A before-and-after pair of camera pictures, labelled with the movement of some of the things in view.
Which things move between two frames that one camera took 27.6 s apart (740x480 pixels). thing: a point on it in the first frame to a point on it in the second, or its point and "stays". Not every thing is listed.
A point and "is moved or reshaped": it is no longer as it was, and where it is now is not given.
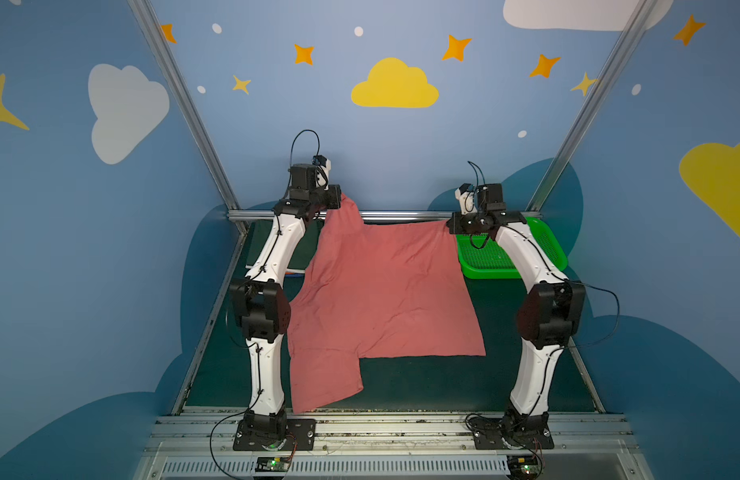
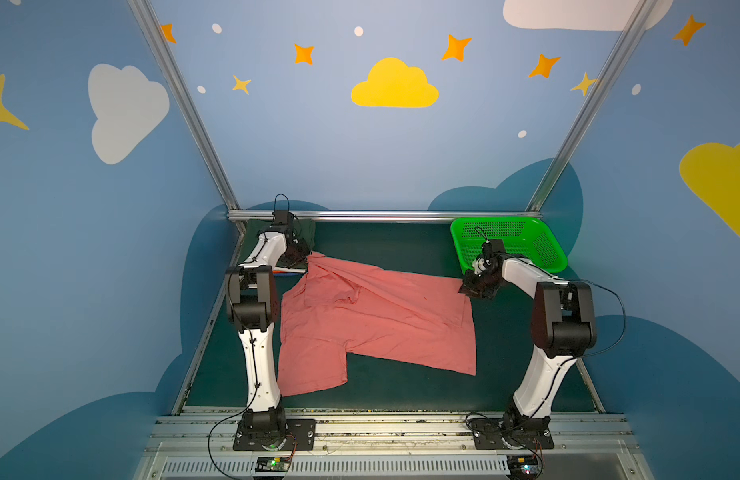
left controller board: x=272 y=464 stays
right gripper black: x=458 y=222 to x=471 y=285
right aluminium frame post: x=582 y=122 stays
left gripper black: x=332 y=197 to x=296 y=253
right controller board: x=528 y=466 stays
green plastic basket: x=481 y=255 stays
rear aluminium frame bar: x=364 y=214 stays
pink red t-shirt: x=370 y=291 is moved or reshaped
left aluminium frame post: x=163 y=48 stays
